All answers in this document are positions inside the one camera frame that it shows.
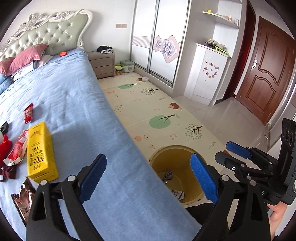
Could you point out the grey bedside nightstand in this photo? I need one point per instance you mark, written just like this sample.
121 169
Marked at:
102 64

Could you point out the brown snack wrapper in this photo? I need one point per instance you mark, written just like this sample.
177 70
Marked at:
23 200

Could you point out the light blue folded blanket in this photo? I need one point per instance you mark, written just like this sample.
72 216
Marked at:
30 67

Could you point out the pink pillow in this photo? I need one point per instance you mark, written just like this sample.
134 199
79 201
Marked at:
5 65
26 56

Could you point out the right hand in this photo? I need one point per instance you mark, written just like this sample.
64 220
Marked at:
276 217

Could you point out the green tufted headboard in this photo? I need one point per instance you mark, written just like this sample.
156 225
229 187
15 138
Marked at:
61 31

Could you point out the white sliding wardrobe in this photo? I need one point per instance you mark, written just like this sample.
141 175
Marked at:
158 31

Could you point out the green white storage box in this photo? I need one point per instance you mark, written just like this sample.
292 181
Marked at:
128 66

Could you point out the yellow banana milk box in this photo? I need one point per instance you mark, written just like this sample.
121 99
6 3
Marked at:
41 163

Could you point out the brown wooden door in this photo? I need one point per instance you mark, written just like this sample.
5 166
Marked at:
265 62

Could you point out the red cloth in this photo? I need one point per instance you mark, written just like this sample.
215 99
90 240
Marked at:
5 148

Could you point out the blue bed sheet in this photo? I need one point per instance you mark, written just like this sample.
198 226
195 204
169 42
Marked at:
130 201

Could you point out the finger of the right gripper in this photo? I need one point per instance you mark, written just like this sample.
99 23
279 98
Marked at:
238 150
228 161

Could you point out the black trouser leg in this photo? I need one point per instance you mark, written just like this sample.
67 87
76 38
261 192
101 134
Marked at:
201 212

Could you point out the small red snack packet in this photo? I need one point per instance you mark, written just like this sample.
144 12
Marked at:
28 113

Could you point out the white corner cabinet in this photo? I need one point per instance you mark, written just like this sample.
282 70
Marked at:
217 29

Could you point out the dark maroon hair band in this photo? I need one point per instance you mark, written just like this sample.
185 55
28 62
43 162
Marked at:
8 172

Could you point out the blue folded quilt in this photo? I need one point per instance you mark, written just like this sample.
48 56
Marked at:
5 82

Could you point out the wall switch plate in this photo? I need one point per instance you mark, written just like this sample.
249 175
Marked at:
121 25

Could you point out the black white clothes pile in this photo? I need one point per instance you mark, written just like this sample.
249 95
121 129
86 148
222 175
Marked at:
103 49

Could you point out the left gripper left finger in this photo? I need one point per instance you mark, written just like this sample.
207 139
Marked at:
89 177

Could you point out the right pink pillow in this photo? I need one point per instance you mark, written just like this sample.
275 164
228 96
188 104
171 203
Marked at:
26 56

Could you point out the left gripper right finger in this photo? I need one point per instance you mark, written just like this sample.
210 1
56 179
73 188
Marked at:
203 176

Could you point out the left pink pillow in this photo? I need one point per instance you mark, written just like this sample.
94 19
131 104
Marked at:
5 65

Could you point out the small orange object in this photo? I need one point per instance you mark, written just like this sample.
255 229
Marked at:
63 54

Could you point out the white blue milk carton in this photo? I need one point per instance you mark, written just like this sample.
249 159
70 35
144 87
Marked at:
180 195

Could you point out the yellow trash bin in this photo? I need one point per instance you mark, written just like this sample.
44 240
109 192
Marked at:
172 165

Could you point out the red white snack bag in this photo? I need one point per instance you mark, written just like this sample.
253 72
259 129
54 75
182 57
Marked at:
18 152

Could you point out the patterned floor play mat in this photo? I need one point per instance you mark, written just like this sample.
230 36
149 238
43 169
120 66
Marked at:
154 120

